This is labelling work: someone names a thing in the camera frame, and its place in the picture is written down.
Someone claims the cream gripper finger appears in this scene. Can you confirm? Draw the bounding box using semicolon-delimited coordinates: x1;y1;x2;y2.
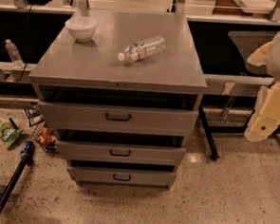
247;41;272;66
244;82;280;142

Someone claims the grey top drawer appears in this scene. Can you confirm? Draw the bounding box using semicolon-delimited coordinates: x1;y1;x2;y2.
39;102;198;137

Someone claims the grey drawer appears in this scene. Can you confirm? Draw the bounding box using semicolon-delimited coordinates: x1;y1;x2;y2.
57;140;185;165
39;102;198;137
68;167;176;188

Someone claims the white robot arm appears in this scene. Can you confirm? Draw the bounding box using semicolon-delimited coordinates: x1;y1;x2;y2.
244;31;280;142

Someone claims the grey metal drawer cabinet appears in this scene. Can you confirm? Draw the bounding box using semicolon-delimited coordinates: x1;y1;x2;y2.
22;5;213;194

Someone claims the grey bottom drawer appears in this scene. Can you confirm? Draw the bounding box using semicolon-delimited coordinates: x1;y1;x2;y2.
68;167;176;188

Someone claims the grey middle drawer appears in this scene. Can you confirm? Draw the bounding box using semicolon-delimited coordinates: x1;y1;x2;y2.
57;140;185;165

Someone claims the grey chair seat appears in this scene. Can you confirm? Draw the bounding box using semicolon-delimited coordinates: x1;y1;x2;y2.
228;30;276;76

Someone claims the clear plastic water bottle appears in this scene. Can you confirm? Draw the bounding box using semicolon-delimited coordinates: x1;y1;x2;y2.
118;35;166;63

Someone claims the white ceramic bowl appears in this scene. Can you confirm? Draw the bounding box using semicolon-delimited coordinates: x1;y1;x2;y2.
65;16;97;42

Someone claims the orange snack packet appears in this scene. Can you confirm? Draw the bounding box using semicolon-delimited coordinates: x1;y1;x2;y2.
38;128;56;146

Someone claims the dark snack packet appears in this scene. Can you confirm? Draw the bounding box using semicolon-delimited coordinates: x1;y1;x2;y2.
23;109;45;127

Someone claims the small upright water bottle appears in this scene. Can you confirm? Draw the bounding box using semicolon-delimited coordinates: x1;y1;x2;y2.
5;39;24;69

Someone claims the black pole with blue band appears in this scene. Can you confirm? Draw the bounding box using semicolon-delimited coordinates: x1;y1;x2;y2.
0;140;35;214

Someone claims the green snack bag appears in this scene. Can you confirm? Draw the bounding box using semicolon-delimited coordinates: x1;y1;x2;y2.
0;122;23;149

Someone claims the black table leg frame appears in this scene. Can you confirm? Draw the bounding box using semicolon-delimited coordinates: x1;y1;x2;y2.
198;106;280;161

